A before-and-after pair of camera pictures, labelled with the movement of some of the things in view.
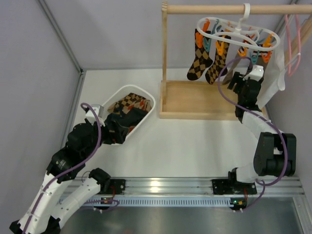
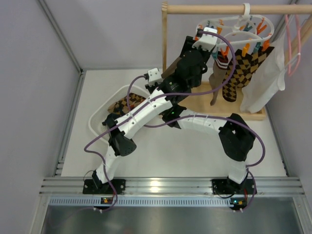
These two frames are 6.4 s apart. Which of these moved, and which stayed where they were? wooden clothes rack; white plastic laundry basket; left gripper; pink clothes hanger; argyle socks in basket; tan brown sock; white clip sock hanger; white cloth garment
Moved: left gripper; tan brown sock; white clip sock hanger
Stayed: white cloth garment; argyle socks in basket; white plastic laundry basket; wooden clothes rack; pink clothes hanger
